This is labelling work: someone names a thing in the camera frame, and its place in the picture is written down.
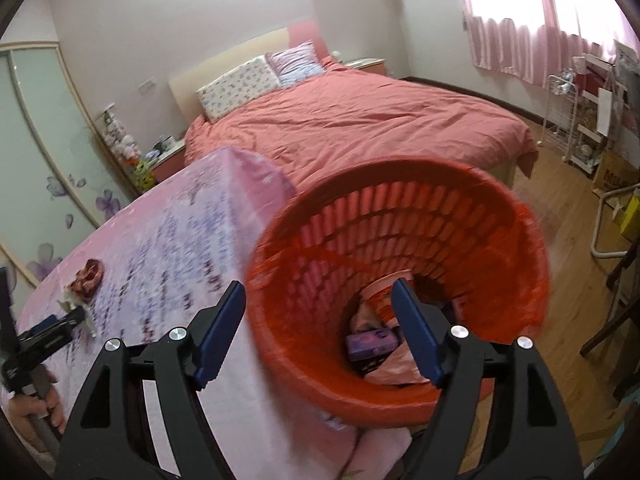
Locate white wire rack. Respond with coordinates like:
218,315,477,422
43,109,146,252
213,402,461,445
542,74,581,161

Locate cream pink headboard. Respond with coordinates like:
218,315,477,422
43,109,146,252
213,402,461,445
167,20,331,121

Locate purple box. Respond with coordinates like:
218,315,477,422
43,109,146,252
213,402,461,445
345,327,401,363

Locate pink plastic bag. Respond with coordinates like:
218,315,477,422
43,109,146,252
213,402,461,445
362,345,433,386

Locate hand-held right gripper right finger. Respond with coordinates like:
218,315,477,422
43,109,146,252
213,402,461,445
391,277,585,480

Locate dark wooden furniture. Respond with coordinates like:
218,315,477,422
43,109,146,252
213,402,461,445
580,230,640,401

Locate pink curtain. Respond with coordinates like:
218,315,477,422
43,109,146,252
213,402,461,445
452,0,621,86

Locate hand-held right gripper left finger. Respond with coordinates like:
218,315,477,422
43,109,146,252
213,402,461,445
54,280,247,480

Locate pink nightstand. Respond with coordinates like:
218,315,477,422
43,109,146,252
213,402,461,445
342,56,388,77
149,139,188,185

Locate hanging stuffed toys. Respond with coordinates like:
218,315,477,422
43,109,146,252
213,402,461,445
100,105,156,196

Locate small white wrapper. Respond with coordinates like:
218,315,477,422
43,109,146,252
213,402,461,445
57,300,98,338

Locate pink striped pillow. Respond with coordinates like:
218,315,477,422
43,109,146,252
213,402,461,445
265,42,326,86

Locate pink lavender printed blanket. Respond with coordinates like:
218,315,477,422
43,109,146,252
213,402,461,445
0,146,413,480

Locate cardboard box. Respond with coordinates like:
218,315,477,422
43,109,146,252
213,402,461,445
592,152,640,196

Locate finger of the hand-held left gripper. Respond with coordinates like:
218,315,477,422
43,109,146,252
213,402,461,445
17,307,86,343

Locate orange plastic basket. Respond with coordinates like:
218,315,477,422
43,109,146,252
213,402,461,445
246,159,551,431

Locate white shelf unit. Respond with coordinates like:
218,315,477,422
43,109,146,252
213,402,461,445
570,55,632,171

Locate flower print glass wardrobe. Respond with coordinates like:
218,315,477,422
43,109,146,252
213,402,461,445
0,40,141,291

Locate yellow box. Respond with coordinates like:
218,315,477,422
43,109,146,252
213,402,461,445
612,195,640,236

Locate bed with red duvet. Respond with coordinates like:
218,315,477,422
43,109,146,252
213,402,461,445
184,57,540,196

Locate white tube frame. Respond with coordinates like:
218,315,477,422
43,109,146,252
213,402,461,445
590,185,640,261

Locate pale pink wrapper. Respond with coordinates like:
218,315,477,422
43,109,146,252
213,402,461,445
350,300,382,333

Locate person's left hand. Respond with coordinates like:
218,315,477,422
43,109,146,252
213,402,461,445
7,365,67,441

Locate paper noodle cup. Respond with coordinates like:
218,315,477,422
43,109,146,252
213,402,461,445
362,271,416,321

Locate white floral pillow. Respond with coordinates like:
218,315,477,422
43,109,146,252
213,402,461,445
196,56,282,122

